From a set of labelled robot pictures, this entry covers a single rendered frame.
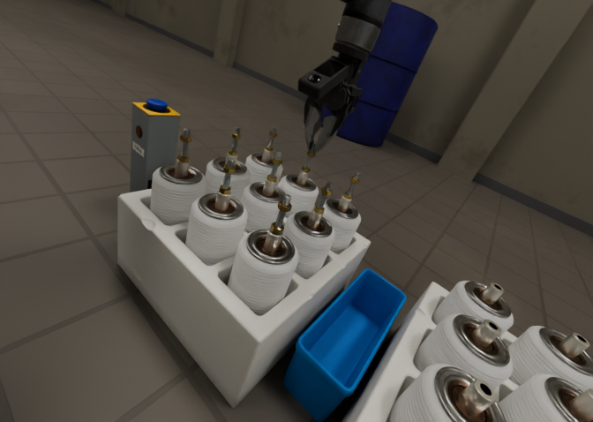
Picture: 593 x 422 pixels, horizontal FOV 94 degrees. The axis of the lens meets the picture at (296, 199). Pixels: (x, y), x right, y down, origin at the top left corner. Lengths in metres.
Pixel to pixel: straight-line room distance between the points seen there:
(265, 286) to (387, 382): 0.21
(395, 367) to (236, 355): 0.23
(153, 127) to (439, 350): 0.64
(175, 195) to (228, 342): 0.26
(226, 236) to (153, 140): 0.30
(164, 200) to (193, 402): 0.33
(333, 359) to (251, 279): 0.31
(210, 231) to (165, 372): 0.25
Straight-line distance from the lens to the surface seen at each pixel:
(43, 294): 0.71
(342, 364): 0.66
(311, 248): 0.49
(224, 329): 0.46
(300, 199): 0.62
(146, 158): 0.69
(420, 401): 0.40
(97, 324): 0.64
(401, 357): 0.50
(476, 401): 0.39
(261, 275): 0.40
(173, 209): 0.55
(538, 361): 0.61
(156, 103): 0.68
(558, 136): 2.88
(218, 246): 0.48
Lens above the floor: 0.52
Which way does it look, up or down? 27 degrees down
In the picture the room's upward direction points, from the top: 20 degrees clockwise
